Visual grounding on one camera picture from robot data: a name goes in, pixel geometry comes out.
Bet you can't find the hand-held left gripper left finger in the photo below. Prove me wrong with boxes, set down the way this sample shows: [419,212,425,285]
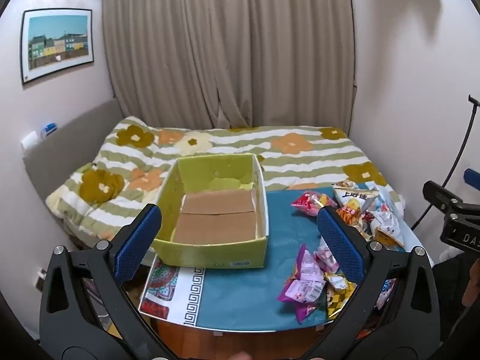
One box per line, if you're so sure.
[39,203,177,360]

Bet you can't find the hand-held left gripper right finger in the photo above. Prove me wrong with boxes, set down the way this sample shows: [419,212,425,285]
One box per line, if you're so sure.
[304,206,441,360]

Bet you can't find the pink white snack packet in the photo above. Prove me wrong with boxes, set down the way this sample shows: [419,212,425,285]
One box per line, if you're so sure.
[291,190,339,217]

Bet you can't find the white yellow chip bag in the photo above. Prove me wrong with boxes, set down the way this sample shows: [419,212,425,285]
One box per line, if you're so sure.
[333,181,380,212]

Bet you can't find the purple snack packet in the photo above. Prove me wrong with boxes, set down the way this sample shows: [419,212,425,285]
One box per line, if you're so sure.
[277,244,326,324]

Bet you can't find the green cardboard box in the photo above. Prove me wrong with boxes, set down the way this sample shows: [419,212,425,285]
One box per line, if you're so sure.
[151,153,270,270]

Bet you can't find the small pink candy packet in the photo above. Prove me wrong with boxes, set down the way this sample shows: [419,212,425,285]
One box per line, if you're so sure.
[314,237,340,272]

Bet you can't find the pile of assorted snack packets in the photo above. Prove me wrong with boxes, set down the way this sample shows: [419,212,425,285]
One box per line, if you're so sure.
[337,182,407,250]

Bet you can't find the yellow checkered snack packet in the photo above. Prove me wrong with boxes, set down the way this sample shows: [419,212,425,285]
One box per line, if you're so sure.
[323,272,357,320]

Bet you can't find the person's dark clothing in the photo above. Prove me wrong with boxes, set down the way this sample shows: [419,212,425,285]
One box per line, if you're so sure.
[431,251,480,346]

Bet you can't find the floral striped blanket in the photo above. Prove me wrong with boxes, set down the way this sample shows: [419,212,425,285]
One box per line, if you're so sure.
[45,116,406,241]

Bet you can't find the teal patterned table mat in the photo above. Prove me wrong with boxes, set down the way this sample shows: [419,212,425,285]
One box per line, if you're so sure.
[138,185,409,332]

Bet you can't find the grey bed headboard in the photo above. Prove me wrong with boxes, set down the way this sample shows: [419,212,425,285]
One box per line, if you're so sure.
[22,98,124,248]

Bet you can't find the framed houses picture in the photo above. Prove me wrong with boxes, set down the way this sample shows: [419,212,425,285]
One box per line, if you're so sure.
[19,8,94,85]

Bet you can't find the beige curtain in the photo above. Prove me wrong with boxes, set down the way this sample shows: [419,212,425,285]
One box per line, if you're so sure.
[101,0,356,130]

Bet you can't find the black curved cable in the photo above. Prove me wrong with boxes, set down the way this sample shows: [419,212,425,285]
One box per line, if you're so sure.
[410,95,480,230]

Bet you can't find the white wall switch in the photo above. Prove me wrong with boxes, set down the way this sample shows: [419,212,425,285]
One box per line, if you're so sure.
[20,130,39,151]

